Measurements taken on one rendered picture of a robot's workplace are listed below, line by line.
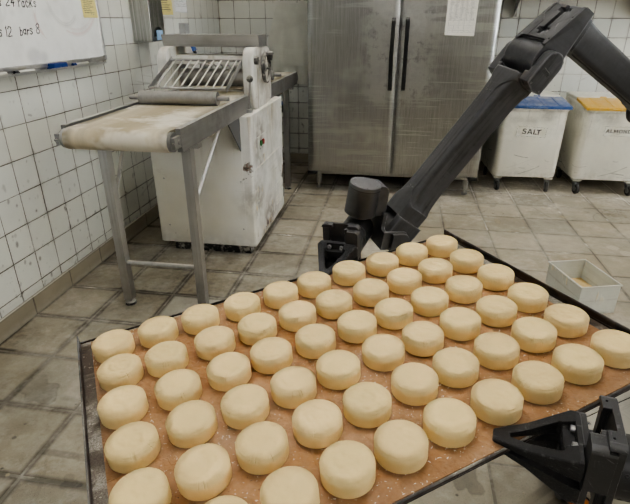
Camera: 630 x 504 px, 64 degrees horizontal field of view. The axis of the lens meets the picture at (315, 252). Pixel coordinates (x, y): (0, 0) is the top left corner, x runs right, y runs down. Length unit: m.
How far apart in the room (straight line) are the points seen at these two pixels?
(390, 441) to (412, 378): 0.09
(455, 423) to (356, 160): 3.80
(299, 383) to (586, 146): 4.28
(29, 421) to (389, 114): 3.17
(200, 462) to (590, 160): 4.45
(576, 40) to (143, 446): 0.88
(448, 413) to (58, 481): 1.58
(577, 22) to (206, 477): 0.86
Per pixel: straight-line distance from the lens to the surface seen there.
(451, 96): 4.14
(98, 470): 0.56
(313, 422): 0.51
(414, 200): 0.93
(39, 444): 2.10
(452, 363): 0.58
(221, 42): 3.19
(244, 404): 0.54
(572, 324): 0.67
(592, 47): 1.05
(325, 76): 4.15
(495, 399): 0.55
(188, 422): 0.54
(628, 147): 4.81
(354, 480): 0.47
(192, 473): 0.50
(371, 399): 0.53
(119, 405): 0.59
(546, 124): 4.57
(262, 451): 0.50
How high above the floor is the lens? 1.34
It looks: 25 degrees down
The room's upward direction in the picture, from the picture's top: straight up
